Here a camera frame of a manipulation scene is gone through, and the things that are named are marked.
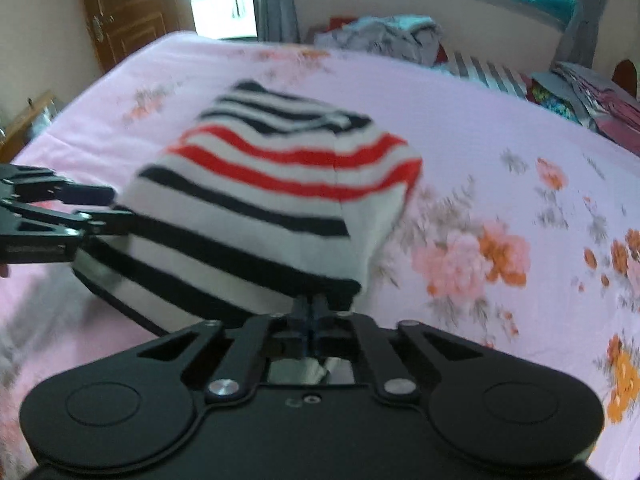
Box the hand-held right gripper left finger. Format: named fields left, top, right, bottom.
left=137, top=296, right=314, bottom=402

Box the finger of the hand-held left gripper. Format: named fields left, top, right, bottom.
left=0, top=164, right=117, bottom=207
left=0, top=199, right=137, bottom=266

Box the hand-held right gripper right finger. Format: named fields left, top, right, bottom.
left=313, top=296, right=487, bottom=403

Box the striped knit sweater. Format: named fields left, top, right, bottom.
left=72, top=80, right=423, bottom=336

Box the pile of grey clothes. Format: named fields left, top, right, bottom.
left=325, top=15, right=447, bottom=67

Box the pile of colourful clothes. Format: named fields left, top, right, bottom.
left=529, top=61, right=640, bottom=157

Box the wooden bedside cabinet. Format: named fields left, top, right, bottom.
left=0, top=89, right=67, bottom=162

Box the brown wooden door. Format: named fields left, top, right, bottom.
left=75, top=0, right=197, bottom=75

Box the pink floral bed sheet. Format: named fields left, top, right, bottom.
left=0, top=30, right=640, bottom=480

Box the grey curtain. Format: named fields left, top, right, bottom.
left=249, top=0, right=302, bottom=45
left=554, top=0, right=632, bottom=70

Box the grey striped cloth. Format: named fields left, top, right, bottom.
left=447, top=51, right=530, bottom=100

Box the wooden headboard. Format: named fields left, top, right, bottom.
left=611, top=58, right=640, bottom=99

